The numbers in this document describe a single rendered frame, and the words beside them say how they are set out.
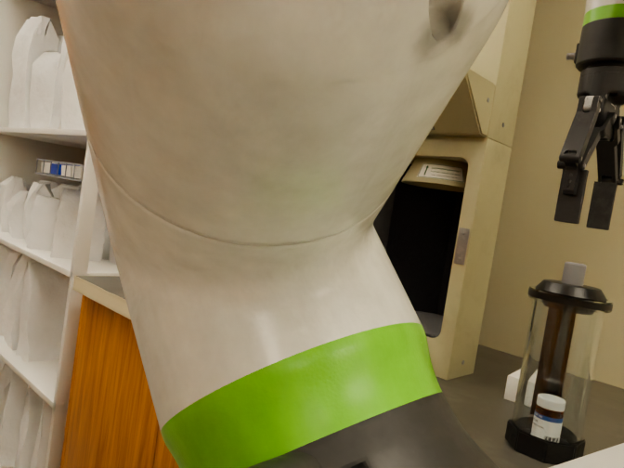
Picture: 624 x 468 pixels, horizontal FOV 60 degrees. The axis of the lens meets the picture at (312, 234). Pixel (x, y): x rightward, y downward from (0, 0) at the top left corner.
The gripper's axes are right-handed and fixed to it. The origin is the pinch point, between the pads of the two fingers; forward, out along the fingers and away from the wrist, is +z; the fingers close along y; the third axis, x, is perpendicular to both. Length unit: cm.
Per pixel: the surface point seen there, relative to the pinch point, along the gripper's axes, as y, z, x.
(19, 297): 4, 58, -196
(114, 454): 13, 74, -95
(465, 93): -6.1, -19.5, -25.0
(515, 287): -58, 18, -31
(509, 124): -22.8, -17.3, -23.9
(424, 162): -17.6, -8.0, -38.5
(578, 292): 4.2, 10.1, 2.2
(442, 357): -14.2, 29.8, -25.2
